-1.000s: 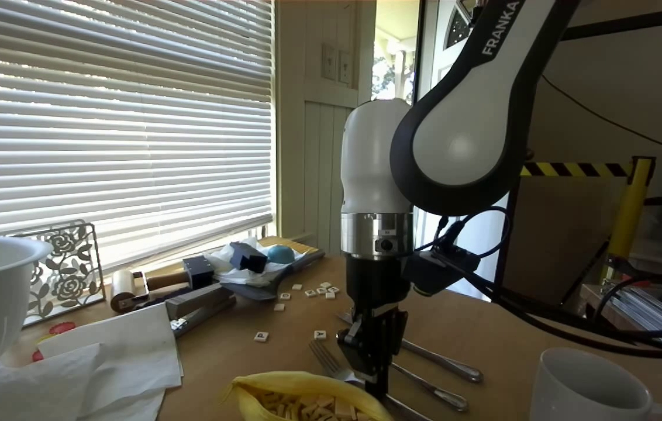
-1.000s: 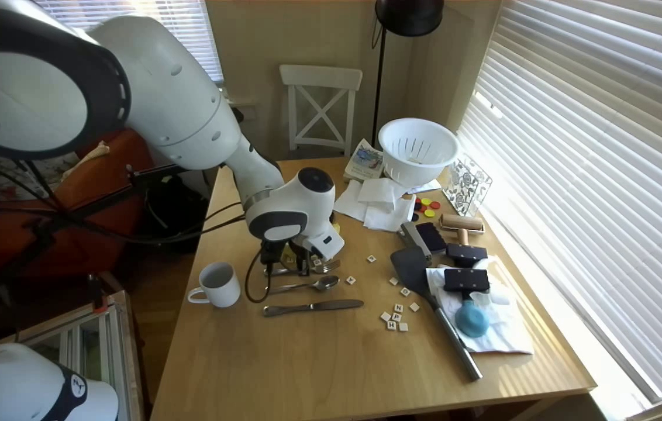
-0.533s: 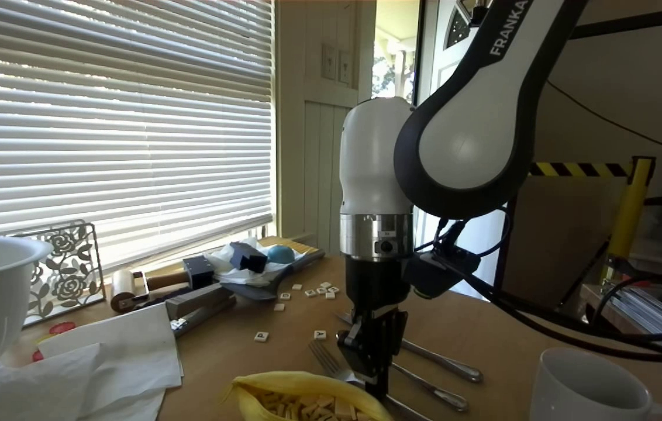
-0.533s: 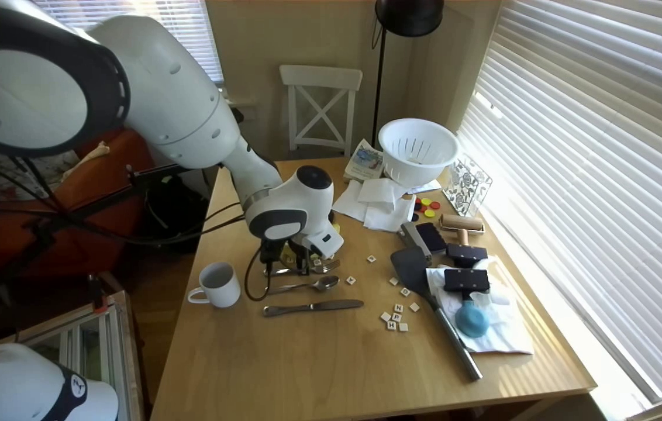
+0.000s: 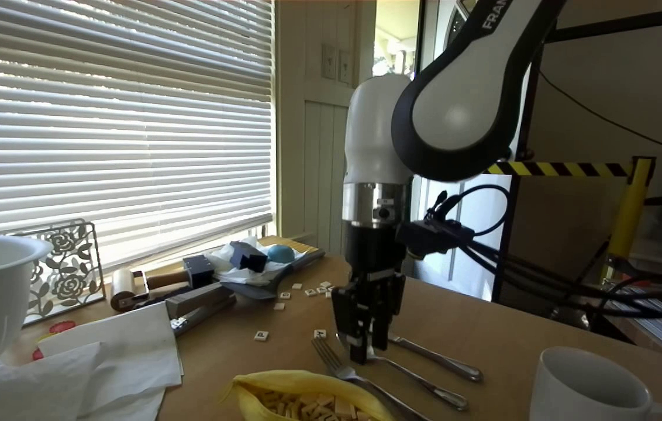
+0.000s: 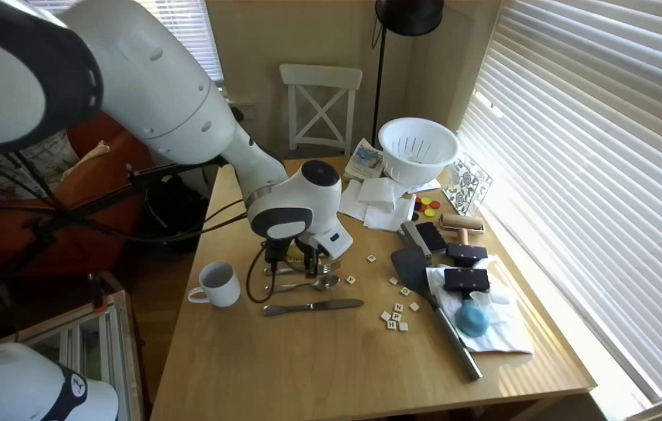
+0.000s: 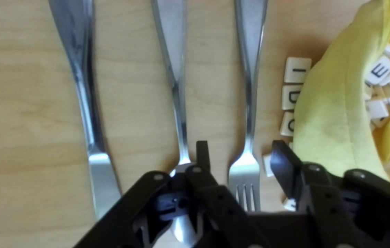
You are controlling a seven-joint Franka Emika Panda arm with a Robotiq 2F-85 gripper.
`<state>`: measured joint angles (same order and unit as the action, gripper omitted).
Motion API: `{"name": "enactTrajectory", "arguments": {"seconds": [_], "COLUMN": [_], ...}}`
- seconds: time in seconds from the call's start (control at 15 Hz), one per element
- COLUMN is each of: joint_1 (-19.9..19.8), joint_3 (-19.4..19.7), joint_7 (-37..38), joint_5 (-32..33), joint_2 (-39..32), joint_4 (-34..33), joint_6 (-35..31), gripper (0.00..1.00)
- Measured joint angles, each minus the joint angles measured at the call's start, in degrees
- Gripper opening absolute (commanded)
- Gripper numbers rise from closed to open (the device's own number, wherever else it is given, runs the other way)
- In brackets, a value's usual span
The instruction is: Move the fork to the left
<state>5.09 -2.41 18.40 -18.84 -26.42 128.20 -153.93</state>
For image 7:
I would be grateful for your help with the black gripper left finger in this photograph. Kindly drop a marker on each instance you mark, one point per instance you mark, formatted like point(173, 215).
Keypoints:
point(195, 215)

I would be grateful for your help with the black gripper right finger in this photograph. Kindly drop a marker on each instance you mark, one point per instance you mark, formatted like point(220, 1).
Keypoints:
point(360, 210)

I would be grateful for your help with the silver metal fork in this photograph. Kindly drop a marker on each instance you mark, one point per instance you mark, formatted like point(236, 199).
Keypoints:
point(250, 68)

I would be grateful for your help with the yellow plate with food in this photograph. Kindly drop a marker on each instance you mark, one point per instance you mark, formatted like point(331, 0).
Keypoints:
point(337, 114)

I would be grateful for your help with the silver metal spoon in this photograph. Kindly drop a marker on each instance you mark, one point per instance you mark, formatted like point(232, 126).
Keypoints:
point(176, 68)

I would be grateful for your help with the silver metal table knife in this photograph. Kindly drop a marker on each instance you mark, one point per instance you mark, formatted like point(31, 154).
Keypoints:
point(82, 91)

